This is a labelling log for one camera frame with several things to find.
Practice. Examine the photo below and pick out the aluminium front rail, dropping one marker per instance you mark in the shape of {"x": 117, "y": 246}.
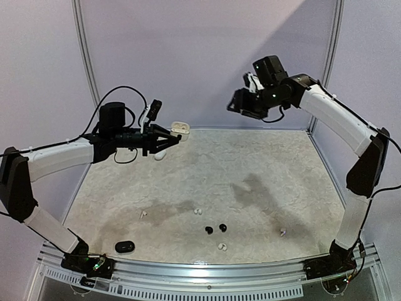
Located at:
{"x": 142, "y": 280}

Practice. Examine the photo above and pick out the black earbud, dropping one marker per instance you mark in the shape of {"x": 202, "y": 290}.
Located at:
{"x": 209, "y": 230}
{"x": 223, "y": 227}

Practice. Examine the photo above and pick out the left aluminium frame post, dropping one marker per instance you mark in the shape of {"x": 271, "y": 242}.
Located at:
{"x": 85, "y": 51}

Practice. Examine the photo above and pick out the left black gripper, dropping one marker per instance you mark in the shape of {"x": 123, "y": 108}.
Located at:
{"x": 150, "y": 139}

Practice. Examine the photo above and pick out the black oval charging case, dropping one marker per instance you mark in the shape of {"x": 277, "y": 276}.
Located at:
{"x": 123, "y": 247}

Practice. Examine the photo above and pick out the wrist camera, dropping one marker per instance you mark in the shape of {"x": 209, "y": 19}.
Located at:
{"x": 252, "y": 82}
{"x": 149, "y": 114}

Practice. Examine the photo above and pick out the aluminium frame post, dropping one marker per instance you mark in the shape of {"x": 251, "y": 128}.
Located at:
{"x": 85, "y": 51}
{"x": 332, "y": 42}

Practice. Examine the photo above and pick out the right aluminium frame post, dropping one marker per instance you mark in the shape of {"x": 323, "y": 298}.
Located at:
{"x": 332, "y": 42}

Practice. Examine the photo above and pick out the white oval charging case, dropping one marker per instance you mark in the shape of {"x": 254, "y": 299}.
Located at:
{"x": 160, "y": 155}

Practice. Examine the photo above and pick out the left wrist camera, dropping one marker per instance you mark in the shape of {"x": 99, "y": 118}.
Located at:
{"x": 149, "y": 114}

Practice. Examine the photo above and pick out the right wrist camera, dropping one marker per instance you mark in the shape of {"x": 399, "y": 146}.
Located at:
{"x": 252, "y": 82}

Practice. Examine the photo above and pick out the white square charging case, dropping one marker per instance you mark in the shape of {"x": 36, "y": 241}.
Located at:
{"x": 180, "y": 129}

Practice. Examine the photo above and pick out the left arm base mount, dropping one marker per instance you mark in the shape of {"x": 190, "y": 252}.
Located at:
{"x": 92, "y": 266}

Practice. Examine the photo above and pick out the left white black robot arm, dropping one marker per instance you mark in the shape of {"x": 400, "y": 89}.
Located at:
{"x": 20, "y": 168}

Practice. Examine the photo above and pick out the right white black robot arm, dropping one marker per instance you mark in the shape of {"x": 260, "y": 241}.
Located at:
{"x": 270, "y": 86}

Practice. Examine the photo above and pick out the black earbud left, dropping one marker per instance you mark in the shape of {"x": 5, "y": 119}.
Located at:
{"x": 209, "y": 230}

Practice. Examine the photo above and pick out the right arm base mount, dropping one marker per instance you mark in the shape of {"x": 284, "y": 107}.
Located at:
{"x": 327, "y": 265}

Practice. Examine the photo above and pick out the black earbud right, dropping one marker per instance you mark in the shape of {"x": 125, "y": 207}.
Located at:
{"x": 223, "y": 227}

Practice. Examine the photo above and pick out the white earbud front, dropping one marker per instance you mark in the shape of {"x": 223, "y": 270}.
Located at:
{"x": 222, "y": 247}

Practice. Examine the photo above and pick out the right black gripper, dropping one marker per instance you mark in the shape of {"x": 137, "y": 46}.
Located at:
{"x": 247, "y": 102}

